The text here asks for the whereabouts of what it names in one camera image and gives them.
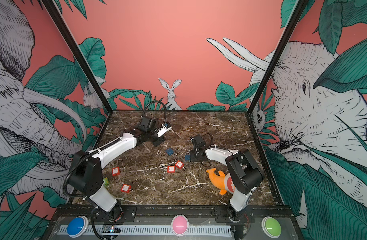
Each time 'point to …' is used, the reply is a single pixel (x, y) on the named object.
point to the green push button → (271, 227)
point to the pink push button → (179, 225)
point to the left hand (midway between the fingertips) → (163, 133)
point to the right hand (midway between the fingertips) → (191, 155)
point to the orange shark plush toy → (222, 183)
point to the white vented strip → (150, 230)
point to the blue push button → (77, 226)
